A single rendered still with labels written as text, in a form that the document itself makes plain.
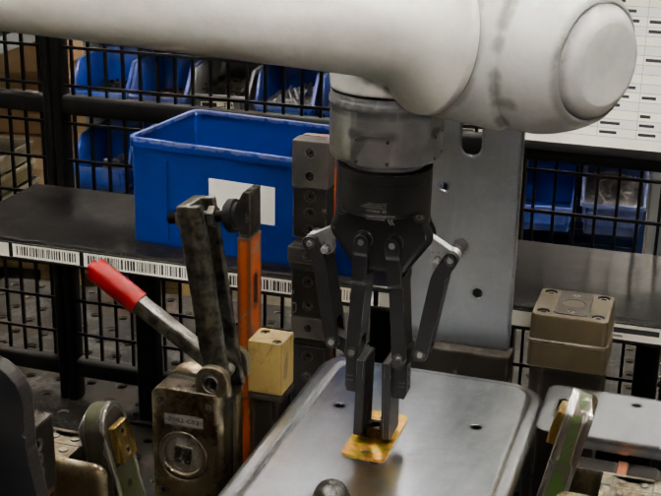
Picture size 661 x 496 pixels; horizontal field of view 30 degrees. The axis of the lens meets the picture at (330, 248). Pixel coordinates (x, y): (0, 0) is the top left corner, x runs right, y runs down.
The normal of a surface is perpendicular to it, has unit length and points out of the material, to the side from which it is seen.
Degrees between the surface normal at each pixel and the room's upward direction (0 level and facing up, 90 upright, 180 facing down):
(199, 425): 90
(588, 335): 89
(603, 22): 63
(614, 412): 0
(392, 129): 90
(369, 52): 107
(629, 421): 0
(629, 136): 90
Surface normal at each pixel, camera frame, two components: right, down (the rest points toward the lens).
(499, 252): -0.30, 0.31
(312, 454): 0.02, -0.94
